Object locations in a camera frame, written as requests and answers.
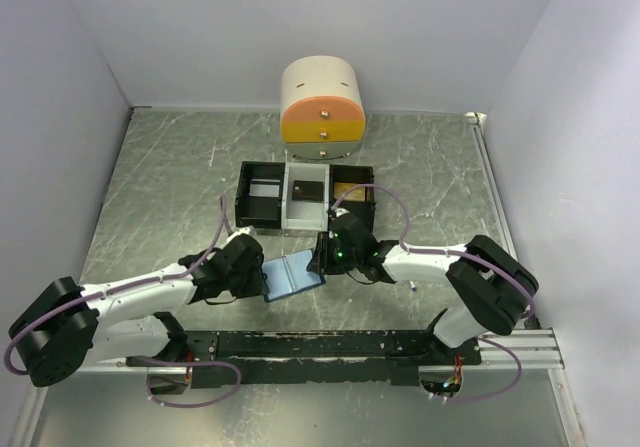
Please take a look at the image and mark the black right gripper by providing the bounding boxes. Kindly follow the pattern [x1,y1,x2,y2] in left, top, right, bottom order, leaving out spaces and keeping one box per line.
[306,232,360,276]

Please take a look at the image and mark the blue leather card holder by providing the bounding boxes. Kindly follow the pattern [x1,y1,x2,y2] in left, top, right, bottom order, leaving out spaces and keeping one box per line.
[262,249,326,303]

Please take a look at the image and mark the black card from holder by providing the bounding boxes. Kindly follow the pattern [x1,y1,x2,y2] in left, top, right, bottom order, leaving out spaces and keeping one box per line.
[292,180,324,202]

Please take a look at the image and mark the gold card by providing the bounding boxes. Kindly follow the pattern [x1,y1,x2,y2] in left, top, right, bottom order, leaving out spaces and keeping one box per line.
[333,181,371,202]

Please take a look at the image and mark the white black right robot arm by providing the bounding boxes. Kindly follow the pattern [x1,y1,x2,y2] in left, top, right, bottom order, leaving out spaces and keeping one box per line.
[307,212,539,365]

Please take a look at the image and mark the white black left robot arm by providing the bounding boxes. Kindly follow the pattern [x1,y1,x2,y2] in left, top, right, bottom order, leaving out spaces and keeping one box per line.
[4,229,267,387]

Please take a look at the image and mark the black card in tray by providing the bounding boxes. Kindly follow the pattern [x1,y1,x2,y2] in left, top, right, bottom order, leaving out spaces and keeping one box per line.
[292,185,324,203]

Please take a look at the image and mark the gold card in tray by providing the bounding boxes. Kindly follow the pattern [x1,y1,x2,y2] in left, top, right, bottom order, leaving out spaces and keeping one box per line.
[333,181,371,202]

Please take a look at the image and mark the silver card in tray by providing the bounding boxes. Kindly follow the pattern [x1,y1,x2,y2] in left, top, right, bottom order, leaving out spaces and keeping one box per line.
[249,179,280,198]

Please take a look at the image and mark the white middle tray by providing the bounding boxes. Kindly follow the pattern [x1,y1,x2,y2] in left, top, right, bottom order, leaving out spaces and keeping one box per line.
[281,162,329,232]

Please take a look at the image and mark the black left tray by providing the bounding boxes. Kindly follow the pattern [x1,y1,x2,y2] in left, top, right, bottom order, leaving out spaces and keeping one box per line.
[234,161,286,230]

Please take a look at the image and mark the black tray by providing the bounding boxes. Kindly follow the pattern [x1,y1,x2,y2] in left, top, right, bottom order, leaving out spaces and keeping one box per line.
[329,164,376,232]
[234,161,286,230]

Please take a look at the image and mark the black right tray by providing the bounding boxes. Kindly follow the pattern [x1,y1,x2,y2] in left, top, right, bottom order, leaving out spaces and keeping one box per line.
[329,164,376,232]

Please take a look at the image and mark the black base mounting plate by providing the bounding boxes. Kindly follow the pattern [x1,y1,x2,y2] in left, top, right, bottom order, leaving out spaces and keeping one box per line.
[124,329,484,388]

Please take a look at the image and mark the round three-drawer storage box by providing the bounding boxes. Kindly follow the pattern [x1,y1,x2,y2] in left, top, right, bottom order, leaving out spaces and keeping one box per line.
[280,55,366,160]

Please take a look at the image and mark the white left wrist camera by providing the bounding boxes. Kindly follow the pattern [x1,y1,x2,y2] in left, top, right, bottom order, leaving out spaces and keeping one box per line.
[226,226,256,242]

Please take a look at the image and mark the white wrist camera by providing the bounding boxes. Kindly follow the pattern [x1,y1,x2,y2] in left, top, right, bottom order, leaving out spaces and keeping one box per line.
[226,226,256,242]
[328,207,350,221]

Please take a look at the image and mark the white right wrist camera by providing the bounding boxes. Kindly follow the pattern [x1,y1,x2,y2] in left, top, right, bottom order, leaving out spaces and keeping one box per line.
[328,207,350,221]

